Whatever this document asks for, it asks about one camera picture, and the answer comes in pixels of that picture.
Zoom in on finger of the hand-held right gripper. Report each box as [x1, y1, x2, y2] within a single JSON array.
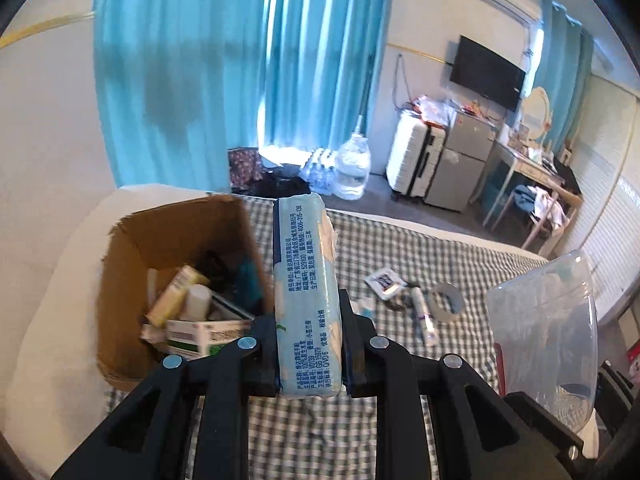
[[596, 360, 638, 436], [502, 391, 587, 463]]

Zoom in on wooden desk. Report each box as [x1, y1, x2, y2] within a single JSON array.
[[482, 135, 583, 258]]

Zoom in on dark patterned bag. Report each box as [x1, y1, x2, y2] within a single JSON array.
[[227, 146, 266, 193]]

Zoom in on clear plastic cup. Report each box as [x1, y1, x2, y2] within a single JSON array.
[[485, 249, 600, 433]]

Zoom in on oval white mirror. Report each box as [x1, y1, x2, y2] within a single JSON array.
[[520, 86, 552, 143]]

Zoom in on pack of water bottles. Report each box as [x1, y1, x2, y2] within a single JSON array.
[[299, 147, 338, 196]]

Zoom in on green white carton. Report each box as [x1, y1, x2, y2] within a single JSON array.
[[165, 317, 256, 363]]

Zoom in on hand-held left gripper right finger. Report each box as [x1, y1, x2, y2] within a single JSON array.
[[337, 287, 568, 480]]

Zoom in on narrow blue curtain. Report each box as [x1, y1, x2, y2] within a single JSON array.
[[525, 0, 596, 161]]

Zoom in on dark bead bracelet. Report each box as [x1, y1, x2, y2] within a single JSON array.
[[387, 282, 423, 311]]

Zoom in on black television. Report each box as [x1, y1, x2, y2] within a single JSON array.
[[449, 35, 527, 113]]

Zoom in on yellow cardboard carton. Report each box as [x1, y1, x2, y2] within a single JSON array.
[[145, 265, 211, 328]]

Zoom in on clothes on chair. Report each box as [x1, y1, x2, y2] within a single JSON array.
[[512, 184, 571, 231]]

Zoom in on grey white checked cloth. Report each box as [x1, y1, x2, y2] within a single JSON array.
[[105, 195, 556, 480]]

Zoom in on white bottle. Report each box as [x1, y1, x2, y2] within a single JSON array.
[[179, 284, 213, 322]]

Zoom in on large clear water jug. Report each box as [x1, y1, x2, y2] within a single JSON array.
[[332, 115, 372, 201]]

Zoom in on white printed sachet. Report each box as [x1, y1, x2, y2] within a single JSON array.
[[364, 266, 407, 302]]

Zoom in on white tube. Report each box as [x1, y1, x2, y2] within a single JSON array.
[[410, 287, 438, 348]]

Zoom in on beige tape roll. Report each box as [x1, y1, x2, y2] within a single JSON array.
[[425, 282, 463, 322]]

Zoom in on red white plastic bag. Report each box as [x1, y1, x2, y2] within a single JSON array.
[[407, 95, 458, 128]]

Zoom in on yellow hose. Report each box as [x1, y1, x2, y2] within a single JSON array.
[[0, 12, 96, 48]]

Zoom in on grey small fridge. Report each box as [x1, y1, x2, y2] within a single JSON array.
[[424, 110, 498, 211]]

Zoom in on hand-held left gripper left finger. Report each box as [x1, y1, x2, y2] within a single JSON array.
[[50, 310, 281, 480]]

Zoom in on white suitcase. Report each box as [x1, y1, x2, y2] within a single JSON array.
[[385, 109, 447, 198]]

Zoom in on light blue tissue pack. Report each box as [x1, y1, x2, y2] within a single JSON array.
[[272, 192, 346, 401]]

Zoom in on brown cardboard box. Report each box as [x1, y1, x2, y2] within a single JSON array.
[[96, 194, 276, 393]]

